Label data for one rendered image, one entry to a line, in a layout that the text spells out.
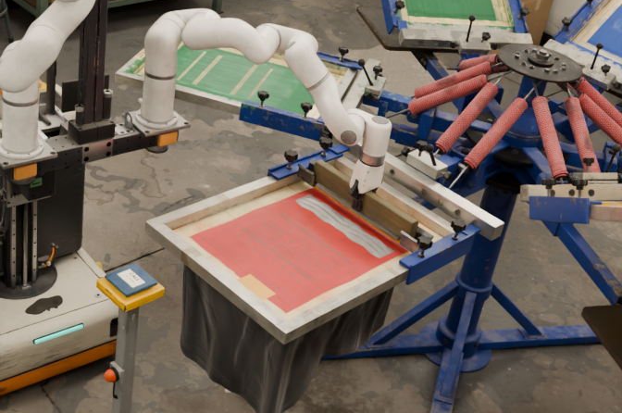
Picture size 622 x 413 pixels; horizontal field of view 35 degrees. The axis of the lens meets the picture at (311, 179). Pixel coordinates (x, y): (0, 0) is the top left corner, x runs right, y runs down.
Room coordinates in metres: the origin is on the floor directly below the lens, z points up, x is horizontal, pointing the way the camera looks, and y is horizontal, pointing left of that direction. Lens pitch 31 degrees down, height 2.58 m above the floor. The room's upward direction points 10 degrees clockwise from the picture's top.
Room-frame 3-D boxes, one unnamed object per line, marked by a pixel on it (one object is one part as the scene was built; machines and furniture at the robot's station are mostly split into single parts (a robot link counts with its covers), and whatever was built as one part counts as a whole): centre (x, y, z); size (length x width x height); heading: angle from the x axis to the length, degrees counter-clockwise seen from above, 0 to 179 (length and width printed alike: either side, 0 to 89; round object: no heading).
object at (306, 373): (2.22, -0.16, 0.74); 0.46 x 0.04 x 0.42; 140
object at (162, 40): (2.63, 0.50, 1.37); 0.13 x 0.10 x 0.16; 175
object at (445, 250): (2.40, -0.40, 0.98); 0.30 x 0.05 x 0.07; 140
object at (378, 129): (2.57, -0.13, 1.25); 0.15 x 0.10 x 0.11; 85
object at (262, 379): (2.17, 0.15, 0.74); 0.45 x 0.03 x 0.43; 50
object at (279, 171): (2.76, 0.02, 0.98); 0.30 x 0.05 x 0.07; 140
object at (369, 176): (2.56, -0.17, 1.12); 0.10 x 0.07 x 0.11; 140
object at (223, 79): (3.36, 0.18, 1.05); 1.08 x 0.61 x 0.23; 80
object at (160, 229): (2.40, -0.04, 0.97); 0.79 x 0.58 x 0.04; 140
